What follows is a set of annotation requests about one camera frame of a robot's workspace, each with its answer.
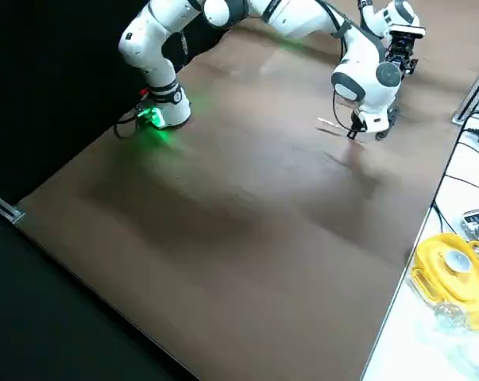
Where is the black base cable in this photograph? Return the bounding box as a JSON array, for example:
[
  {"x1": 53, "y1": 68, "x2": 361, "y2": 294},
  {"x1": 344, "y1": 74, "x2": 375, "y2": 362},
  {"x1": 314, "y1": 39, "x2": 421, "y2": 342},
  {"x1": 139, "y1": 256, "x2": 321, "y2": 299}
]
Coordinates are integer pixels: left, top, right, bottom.
[{"x1": 114, "y1": 109, "x2": 145, "y2": 140}]

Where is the aluminium frame rail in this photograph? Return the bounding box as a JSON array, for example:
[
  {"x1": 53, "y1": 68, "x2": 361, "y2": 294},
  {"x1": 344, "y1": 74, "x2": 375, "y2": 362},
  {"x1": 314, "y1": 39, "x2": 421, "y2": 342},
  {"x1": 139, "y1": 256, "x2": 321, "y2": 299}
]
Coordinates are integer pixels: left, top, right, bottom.
[{"x1": 0, "y1": 188, "x2": 25, "y2": 225}]

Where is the aluminium frame post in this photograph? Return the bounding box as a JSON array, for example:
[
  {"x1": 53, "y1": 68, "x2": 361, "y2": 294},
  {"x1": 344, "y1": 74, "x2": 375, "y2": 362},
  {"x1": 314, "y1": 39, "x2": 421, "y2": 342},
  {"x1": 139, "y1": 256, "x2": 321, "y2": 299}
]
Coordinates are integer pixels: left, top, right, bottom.
[{"x1": 451, "y1": 55, "x2": 479, "y2": 126}]

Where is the silver labelled device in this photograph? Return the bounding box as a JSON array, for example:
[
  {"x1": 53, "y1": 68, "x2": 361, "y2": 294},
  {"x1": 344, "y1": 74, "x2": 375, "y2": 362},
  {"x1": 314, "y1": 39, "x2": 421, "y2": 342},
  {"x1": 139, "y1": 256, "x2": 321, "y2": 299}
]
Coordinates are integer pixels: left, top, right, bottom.
[{"x1": 461, "y1": 206, "x2": 479, "y2": 229}]

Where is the clear glass bottle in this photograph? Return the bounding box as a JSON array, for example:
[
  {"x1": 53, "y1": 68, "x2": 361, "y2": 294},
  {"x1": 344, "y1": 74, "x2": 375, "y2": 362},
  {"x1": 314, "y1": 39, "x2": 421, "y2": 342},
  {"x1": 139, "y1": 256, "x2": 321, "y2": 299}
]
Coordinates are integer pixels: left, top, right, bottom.
[{"x1": 433, "y1": 301, "x2": 470, "y2": 333}]

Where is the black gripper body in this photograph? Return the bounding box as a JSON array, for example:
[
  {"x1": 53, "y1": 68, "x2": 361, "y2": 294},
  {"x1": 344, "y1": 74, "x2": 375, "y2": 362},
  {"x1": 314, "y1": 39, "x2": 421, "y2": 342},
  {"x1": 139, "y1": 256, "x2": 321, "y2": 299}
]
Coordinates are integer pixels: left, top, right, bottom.
[{"x1": 388, "y1": 35, "x2": 418, "y2": 61}]

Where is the black desk cable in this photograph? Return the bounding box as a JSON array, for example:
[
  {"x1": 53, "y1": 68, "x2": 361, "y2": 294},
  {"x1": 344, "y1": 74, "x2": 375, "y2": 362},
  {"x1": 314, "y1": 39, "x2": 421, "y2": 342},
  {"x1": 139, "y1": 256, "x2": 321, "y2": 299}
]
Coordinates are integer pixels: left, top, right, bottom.
[{"x1": 431, "y1": 117, "x2": 479, "y2": 233}]

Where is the yellow plastic container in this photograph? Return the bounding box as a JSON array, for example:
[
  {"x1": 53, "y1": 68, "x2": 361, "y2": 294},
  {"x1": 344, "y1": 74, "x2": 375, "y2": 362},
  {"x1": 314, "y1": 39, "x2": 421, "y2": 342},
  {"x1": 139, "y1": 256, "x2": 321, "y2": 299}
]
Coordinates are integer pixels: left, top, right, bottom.
[{"x1": 410, "y1": 233, "x2": 479, "y2": 330}]

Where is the white round lid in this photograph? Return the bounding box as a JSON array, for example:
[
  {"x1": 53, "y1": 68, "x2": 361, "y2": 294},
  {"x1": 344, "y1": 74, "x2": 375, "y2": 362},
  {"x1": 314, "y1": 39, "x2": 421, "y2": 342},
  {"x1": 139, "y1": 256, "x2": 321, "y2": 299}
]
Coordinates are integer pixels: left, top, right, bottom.
[{"x1": 443, "y1": 249, "x2": 473, "y2": 275}]

